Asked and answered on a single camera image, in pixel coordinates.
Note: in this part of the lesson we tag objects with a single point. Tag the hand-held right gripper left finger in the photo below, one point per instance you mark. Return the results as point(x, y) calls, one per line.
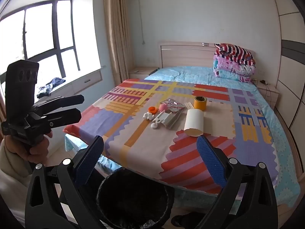
point(89, 162)

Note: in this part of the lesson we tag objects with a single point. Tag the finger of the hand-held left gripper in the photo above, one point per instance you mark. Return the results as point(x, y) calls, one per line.
point(64, 101)
point(68, 116)

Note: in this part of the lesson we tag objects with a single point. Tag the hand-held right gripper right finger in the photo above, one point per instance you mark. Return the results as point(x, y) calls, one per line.
point(212, 164)

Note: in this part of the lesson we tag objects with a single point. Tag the white paper roll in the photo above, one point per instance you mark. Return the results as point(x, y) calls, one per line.
point(194, 121)

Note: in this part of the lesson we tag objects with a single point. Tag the black trash bin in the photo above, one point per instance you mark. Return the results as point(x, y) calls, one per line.
point(133, 195)

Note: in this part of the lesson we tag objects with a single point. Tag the yellow tape roll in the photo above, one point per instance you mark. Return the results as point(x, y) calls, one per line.
point(200, 105)

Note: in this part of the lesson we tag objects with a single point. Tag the pink toy figure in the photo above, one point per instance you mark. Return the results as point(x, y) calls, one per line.
point(163, 107)

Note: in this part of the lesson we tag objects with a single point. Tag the person's left forearm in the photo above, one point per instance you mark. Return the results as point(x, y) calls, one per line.
point(12, 179)

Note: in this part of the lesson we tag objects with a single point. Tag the person's left hand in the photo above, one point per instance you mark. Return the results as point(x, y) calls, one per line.
point(35, 156)

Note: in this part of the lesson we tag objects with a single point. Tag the dark clothes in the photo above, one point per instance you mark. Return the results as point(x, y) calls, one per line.
point(51, 85)

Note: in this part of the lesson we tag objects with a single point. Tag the window bench with drawers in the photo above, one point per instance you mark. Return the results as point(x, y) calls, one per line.
point(81, 81)

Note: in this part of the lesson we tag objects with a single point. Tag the colourful printed bed mat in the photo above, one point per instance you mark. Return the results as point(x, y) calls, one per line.
point(147, 145)

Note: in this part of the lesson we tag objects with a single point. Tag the white plastic strip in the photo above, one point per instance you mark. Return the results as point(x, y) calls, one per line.
point(189, 105)

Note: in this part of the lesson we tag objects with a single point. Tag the silver red blister pack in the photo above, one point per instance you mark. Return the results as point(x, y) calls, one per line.
point(174, 105)

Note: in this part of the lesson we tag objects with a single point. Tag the crumpled white plastic piece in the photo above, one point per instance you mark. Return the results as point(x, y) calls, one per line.
point(148, 116)

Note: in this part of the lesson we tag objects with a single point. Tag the black framed window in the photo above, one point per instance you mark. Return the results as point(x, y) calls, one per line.
point(54, 23)

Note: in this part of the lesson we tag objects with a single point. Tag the orange bottle cap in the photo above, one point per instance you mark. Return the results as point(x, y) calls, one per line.
point(152, 110)

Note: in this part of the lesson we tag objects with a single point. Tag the wooden nightstand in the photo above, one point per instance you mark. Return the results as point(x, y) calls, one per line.
point(268, 93)
point(141, 72)

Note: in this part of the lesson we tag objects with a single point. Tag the beige curtain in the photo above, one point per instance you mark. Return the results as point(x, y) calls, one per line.
point(118, 33)

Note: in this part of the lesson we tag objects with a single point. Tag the light blue bedsheet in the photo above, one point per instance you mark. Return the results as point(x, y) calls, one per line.
point(190, 75)

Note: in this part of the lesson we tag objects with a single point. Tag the pink printed folded quilt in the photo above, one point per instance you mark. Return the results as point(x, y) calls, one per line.
point(233, 69)

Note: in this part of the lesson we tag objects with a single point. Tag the wooden bed headboard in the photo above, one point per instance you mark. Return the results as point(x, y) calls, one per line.
point(185, 54)

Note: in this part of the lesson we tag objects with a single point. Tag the striped folded blanket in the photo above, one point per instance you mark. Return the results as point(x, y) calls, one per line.
point(234, 52)

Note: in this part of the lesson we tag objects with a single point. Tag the white wardrobe with grey stripes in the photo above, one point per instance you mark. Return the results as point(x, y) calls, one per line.
point(292, 64)

